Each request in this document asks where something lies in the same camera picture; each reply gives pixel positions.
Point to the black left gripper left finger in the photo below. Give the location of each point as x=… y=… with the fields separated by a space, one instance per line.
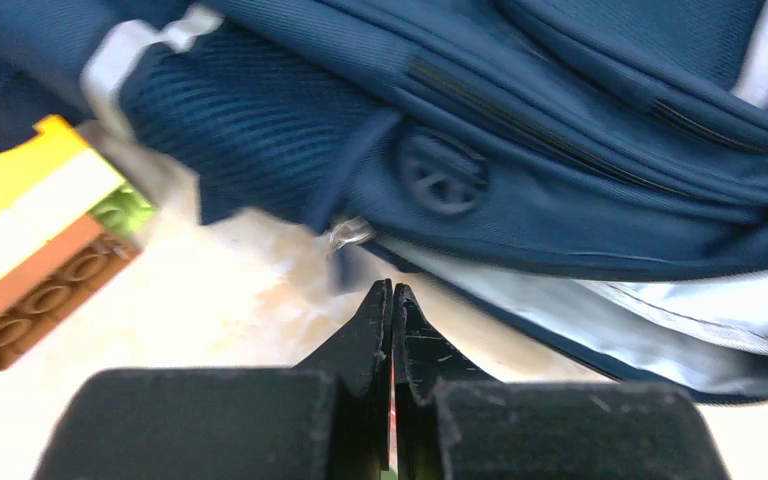
x=324 y=418

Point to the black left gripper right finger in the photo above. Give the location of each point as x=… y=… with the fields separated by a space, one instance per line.
x=455 y=421

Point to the navy blue student backpack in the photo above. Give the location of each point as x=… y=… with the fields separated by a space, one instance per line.
x=594 y=173

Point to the stacked colourful toy bricks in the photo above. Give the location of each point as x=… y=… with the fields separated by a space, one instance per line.
x=67 y=219

